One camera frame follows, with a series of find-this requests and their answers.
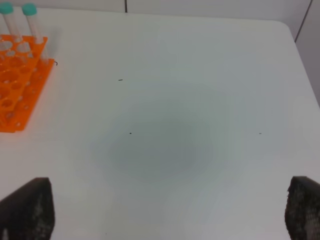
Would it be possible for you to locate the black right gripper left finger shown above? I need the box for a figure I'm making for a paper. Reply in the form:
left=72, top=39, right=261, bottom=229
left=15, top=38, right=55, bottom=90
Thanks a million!
left=0, top=177, right=55, bottom=240

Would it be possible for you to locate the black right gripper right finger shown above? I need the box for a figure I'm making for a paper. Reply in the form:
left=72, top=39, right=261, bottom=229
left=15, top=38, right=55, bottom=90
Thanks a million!
left=284, top=176, right=320, bottom=240

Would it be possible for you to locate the orange test tube rack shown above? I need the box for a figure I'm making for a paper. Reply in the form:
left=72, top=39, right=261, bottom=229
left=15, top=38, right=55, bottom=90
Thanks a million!
left=0, top=34, right=55, bottom=133

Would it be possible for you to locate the back row tube far right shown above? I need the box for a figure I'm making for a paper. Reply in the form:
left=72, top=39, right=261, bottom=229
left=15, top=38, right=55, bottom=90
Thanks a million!
left=21, top=2, right=50, bottom=65

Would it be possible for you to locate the row tube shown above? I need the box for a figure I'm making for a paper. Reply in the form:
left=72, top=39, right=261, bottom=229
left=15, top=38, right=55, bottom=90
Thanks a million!
left=21, top=2, right=50, bottom=65
left=0, top=2, right=23, bottom=43

